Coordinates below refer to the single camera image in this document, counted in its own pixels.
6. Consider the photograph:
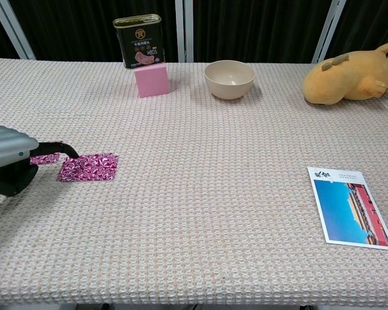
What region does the pink cube block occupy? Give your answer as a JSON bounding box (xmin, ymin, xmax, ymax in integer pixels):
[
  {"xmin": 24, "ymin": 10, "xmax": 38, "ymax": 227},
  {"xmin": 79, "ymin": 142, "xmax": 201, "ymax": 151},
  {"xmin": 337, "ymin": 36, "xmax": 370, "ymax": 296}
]
[{"xmin": 134, "ymin": 63, "xmax": 169, "ymax": 99}]

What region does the dark luncheon meat can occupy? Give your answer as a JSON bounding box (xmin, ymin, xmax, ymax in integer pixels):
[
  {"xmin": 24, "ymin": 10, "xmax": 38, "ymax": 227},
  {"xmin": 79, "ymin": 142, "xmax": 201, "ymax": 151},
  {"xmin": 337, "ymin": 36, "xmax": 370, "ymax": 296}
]
[{"xmin": 112, "ymin": 13, "xmax": 166, "ymax": 70}]

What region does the beige bowl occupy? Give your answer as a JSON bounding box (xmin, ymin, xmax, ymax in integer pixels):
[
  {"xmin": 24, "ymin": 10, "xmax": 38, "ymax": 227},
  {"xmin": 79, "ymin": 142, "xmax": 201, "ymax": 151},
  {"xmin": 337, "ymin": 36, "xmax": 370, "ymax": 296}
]
[{"xmin": 204, "ymin": 59, "xmax": 256, "ymax": 101}]

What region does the beige woven tablecloth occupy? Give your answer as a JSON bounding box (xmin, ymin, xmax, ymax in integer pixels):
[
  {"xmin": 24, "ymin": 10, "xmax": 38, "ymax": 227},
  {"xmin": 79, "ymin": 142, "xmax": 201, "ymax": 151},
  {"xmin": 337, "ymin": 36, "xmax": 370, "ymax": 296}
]
[{"xmin": 0, "ymin": 57, "xmax": 388, "ymax": 307}]

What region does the white partition frame post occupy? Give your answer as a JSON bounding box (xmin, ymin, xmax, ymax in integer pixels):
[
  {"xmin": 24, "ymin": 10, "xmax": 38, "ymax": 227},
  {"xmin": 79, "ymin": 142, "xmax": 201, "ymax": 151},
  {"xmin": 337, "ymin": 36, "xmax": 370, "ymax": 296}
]
[
  {"xmin": 311, "ymin": 0, "xmax": 347, "ymax": 64},
  {"xmin": 174, "ymin": 0, "xmax": 195, "ymax": 63},
  {"xmin": 0, "ymin": 0, "xmax": 37, "ymax": 61}
]

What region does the blue red postcard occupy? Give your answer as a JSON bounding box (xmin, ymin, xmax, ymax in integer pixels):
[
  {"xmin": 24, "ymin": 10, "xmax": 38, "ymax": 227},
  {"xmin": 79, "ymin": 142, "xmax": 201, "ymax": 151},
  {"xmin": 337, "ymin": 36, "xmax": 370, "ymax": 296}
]
[{"xmin": 307, "ymin": 166, "xmax": 388, "ymax": 252}]

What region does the yellow plush toy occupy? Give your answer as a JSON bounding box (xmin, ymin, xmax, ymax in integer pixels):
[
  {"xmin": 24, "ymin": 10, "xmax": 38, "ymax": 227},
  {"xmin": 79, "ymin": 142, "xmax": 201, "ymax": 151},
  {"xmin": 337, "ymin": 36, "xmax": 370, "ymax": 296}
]
[{"xmin": 303, "ymin": 41, "xmax": 388, "ymax": 105}]

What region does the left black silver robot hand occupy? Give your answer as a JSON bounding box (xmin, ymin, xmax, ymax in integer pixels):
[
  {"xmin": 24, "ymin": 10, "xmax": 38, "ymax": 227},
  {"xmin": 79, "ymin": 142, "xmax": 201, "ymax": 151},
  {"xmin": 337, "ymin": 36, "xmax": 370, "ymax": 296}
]
[{"xmin": 0, "ymin": 125, "xmax": 81, "ymax": 198}]

